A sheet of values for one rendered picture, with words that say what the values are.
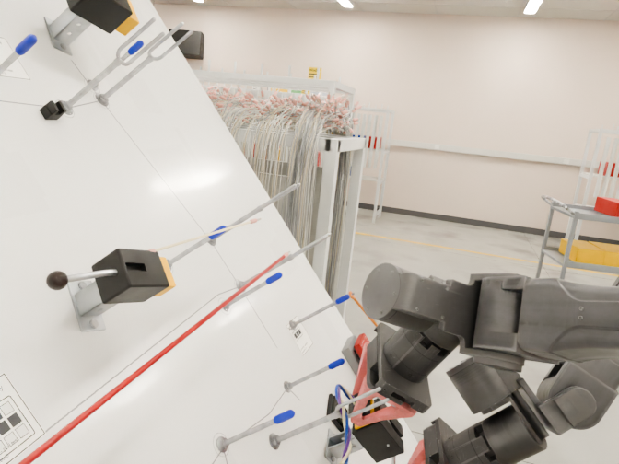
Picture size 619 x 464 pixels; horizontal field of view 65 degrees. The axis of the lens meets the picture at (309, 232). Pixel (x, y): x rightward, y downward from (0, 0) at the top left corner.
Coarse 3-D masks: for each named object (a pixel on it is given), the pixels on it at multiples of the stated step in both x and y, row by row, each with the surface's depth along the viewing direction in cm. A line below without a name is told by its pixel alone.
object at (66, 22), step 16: (80, 0) 52; (96, 0) 52; (112, 0) 53; (64, 16) 55; (80, 16) 53; (96, 16) 54; (112, 16) 55; (128, 16) 56; (64, 32) 56; (80, 32) 57; (64, 48) 56
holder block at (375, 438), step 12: (384, 420) 59; (396, 420) 62; (360, 432) 58; (372, 432) 58; (384, 432) 58; (396, 432) 61; (372, 444) 59; (384, 444) 59; (396, 444) 58; (372, 456) 60; (384, 456) 59
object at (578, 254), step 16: (560, 208) 411; (576, 208) 419; (592, 208) 418; (608, 208) 391; (576, 224) 375; (544, 240) 427; (576, 240) 415; (560, 256) 410; (576, 256) 388; (592, 256) 386; (608, 256) 385; (608, 272) 380
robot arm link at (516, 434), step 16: (512, 400) 56; (496, 416) 58; (512, 416) 56; (528, 416) 56; (496, 432) 56; (512, 432) 55; (528, 432) 54; (544, 432) 56; (496, 448) 56; (512, 448) 55; (528, 448) 55; (544, 448) 55
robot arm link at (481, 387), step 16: (464, 368) 58; (480, 368) 58; (464, 384) 58; (480, 384) 57; (496, 384) 57; (512, 384) 58; (464, 400) 59; (480, 400) 57; (496, 400) 57; (528, 400) 59; (560, 400) 53; (576, 400) 53; (592, 400) 53; (544, 416) 54; (560, 416) 54; (576, 416) 53; (560, 432) 53
